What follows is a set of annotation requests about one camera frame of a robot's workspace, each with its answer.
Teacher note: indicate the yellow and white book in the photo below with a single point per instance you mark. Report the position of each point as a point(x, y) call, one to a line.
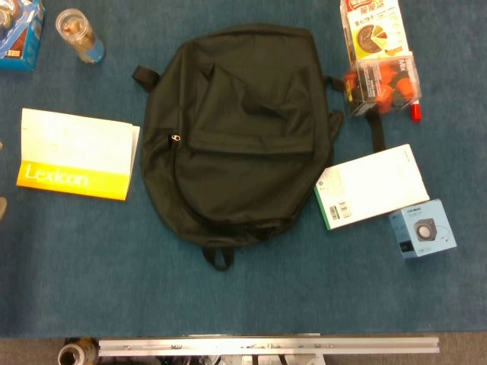
point(72, 152)

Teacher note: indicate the red marker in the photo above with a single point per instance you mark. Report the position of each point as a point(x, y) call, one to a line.
point(416, 112)

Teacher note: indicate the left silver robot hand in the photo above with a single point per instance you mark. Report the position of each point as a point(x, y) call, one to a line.
point(2, 208)

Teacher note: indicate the tape roll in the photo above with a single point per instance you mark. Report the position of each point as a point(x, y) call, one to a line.
point(72, 353)

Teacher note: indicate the white flat box green edge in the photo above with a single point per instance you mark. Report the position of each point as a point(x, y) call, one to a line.
point(373, 186)

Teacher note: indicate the white red cake mix box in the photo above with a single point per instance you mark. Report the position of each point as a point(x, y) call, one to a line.
point(374, 34)

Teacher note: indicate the light blue speaker box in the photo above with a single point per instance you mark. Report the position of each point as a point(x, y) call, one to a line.
point(422, 230)

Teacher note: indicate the clear tube with blue base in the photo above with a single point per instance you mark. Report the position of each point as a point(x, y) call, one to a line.
point(81, 38)

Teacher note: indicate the blue snack box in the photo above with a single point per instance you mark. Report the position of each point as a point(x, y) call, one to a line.
point(19, 42)

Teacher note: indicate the clear box with orange cups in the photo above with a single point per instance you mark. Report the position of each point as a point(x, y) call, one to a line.
point(380, 85)

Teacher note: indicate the aluminium rail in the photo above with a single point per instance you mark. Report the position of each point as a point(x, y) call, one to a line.
point(266, 346)

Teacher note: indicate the black backpack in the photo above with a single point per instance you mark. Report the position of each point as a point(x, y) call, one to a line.
point(236, 144)

